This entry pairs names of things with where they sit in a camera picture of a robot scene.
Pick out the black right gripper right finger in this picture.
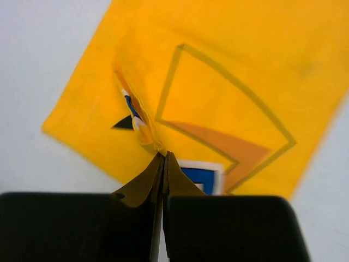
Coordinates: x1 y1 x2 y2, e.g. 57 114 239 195
163 152 311 261

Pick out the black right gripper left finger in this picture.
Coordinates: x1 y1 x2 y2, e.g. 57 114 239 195
1 154 165 261

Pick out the yellow Pikachu cloth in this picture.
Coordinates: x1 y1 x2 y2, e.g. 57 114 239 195
42 1 348 198

